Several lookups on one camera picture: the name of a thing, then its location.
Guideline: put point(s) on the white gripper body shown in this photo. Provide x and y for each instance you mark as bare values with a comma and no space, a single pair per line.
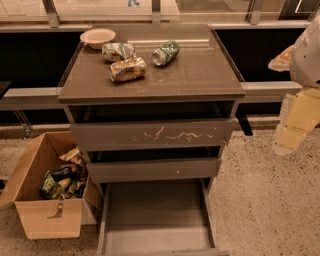
307,61

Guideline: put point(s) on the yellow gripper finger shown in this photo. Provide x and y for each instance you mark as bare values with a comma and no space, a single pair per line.
299,115
281,62

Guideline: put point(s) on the orange crushed can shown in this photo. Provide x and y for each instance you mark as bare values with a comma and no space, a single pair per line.
127,70

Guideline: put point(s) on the grey top drawer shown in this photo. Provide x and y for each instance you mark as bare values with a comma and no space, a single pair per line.
152,135

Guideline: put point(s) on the green white crushed can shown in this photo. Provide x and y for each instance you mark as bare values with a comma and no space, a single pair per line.
114,52

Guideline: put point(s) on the grey open bottom drawer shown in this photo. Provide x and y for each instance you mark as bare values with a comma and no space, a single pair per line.
157,218

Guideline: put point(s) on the grey middle drawer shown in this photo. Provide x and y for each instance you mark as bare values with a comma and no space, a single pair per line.
154,170

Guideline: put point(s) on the beige paper bowl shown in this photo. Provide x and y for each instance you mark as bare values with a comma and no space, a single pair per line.
96,38

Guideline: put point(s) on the tan snack wrapper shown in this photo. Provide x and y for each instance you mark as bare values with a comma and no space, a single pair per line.
73,156

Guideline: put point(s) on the dark bottle in box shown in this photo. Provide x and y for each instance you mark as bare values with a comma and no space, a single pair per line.
63,173

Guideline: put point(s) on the green snack bag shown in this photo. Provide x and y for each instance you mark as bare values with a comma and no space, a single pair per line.
50,189

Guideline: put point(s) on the cardboard box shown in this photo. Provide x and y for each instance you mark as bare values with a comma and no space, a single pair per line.
48,219

